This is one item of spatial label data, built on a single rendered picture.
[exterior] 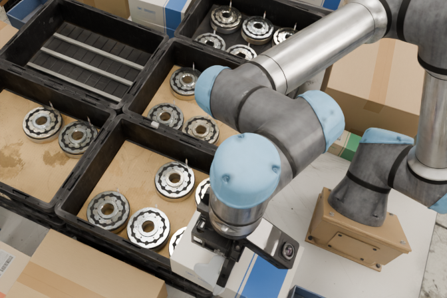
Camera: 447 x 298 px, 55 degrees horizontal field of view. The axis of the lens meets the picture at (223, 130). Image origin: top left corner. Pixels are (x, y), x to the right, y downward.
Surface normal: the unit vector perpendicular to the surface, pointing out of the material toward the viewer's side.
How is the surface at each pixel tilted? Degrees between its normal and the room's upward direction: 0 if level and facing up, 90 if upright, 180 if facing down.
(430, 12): 60
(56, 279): 0
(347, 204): 37
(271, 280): 0
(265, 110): 32
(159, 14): 90
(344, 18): 4
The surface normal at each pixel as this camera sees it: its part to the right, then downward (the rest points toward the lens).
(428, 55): -0.88, 0.44
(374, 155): -0.67, -0.07
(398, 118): -0.32, 0.79
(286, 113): -0.26, -0.72
